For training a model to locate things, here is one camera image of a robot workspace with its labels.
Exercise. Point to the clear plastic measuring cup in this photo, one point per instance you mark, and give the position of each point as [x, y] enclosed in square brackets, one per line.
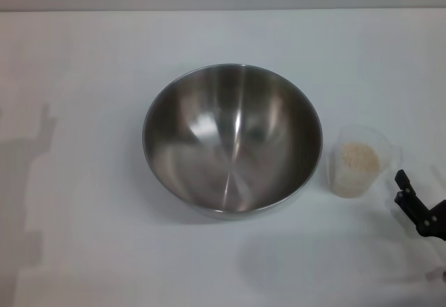
[352, 185]

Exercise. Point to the white uncooked rice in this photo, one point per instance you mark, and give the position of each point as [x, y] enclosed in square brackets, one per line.
[359, 157]

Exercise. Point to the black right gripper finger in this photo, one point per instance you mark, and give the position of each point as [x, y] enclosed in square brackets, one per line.
[423, 221]

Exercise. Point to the stainless steel mixing bowl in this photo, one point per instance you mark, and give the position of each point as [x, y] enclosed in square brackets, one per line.
[230, 147]

